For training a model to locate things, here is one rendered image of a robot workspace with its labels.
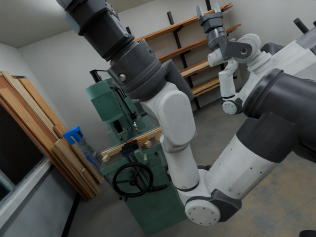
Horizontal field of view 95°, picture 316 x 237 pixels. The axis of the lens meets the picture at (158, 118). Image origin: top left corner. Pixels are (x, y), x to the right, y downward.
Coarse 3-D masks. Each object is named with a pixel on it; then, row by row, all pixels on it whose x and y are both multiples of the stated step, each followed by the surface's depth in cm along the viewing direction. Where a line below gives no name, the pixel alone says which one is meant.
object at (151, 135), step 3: (159, 129) 132; (153, 132) 132; (156, 132) 131; (159, 132) 131; (147, 135) 130; (150, 135) 131; (153, 135) 131; (150, 138) 132; (111, 150) 130; (114, 150) 129; (117, 150) 130; (108, 153) 129; (111, 153) 130; (114, 153) 130
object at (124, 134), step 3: (123, 129) 129; (120, 132) 125; (123, 132) 122; (126, 132) 132; (117, 135) 122; (120, 135) 122; (123, 135) 122; (126, 135) 125; (120, 138) 123; (123, 138) 123; (126, 138) 124; (120, 141) 124
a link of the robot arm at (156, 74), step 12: (168, 60) 29; (156, 72) 24; (168, 72) 28; (132, 84) 24; (144, 84) 24; (156, 84) 25; (168, 84) 28; (180, 84) 29; (132, 96) 26; (144, 96) 27; (156, 96) 26; (192, 96) 31; (144, 108) 32
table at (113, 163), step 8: (144, 144) 125; (152, 144) 120; (160, 144) 118; (120, 152) 129; (144, 152) 117; (152, 152) 118; (112, 160) 121; (120, 160) 116; (144, 160) 109; (104, 168) 116; (112, 168) 117; (128, 168) 108
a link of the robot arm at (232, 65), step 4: (232, 60) 70; (228, 64) 76; (232, 64) 72; (236, 64) 70; (228, 68) 75; (232, 68) 71; (236, 68) 71; (220, 72) 76; (224, 72) 73; (228, 72) 72; (232, 72) 72; (220, 76) 75; (224, 76) 73; (228, 76) 73
